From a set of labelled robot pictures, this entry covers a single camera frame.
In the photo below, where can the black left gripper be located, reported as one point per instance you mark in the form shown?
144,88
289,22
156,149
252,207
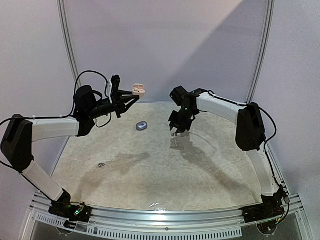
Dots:
120,105

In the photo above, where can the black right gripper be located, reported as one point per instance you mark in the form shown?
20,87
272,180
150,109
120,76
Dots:
180,121

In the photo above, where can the pink white earbud charging case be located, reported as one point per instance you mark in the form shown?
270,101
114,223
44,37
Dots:
138,89

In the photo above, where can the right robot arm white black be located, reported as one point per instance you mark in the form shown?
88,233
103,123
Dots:
250,137

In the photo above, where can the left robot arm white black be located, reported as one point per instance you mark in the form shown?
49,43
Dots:
21,133

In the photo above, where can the blue-grey earbud charging case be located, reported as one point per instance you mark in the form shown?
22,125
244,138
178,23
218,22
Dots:
140,126

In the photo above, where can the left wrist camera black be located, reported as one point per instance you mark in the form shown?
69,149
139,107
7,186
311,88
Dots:
112,89

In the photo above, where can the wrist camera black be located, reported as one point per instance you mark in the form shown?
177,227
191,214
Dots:
112,89
179,96

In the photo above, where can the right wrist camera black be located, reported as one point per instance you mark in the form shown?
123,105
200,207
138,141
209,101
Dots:
179,96

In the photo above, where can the aluminium front rail base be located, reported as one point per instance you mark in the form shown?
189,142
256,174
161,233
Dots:
123,224

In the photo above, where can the aluminium corner post right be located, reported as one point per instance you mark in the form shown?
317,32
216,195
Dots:
262,49

